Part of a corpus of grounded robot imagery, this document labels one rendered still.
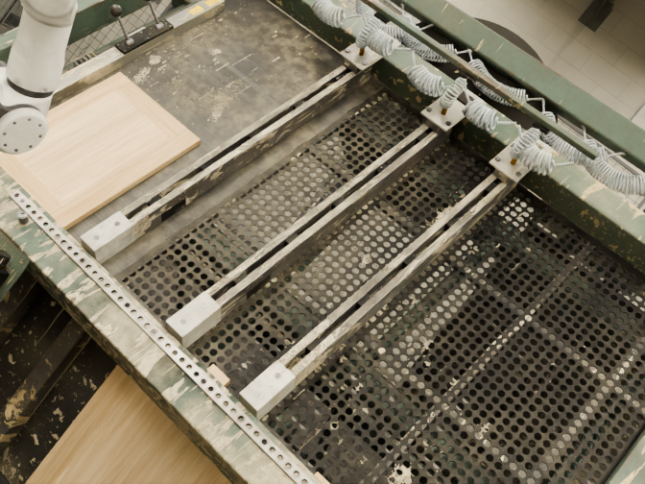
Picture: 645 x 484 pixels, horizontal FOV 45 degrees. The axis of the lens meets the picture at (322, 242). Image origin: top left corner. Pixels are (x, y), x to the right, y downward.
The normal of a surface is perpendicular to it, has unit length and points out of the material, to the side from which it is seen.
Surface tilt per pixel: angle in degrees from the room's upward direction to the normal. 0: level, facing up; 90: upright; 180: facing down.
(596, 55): 90
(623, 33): 90
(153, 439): 90
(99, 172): 54
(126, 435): 90
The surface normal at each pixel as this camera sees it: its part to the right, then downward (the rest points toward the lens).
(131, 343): 0.11, -0.58
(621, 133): -0.31, -0.15
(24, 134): 0.58, 0.69
